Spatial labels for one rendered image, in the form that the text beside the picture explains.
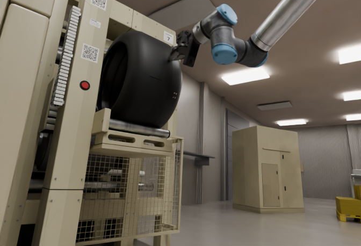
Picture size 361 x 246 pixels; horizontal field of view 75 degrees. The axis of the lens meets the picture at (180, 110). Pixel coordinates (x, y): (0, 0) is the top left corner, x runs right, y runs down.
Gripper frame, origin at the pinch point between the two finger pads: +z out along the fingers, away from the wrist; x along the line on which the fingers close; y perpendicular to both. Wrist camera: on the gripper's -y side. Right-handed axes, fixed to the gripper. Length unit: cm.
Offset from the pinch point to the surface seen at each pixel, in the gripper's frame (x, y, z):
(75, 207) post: 28, -65, 27
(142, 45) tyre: 14.1, 3.6, 3.0
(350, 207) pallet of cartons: -519, -87, 94
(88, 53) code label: 32.5, 0.6, 19.8
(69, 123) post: 35, -33, 24
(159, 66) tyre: 5.8, -5.4, 1.0
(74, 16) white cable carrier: 41.0, 16.7, 19.1
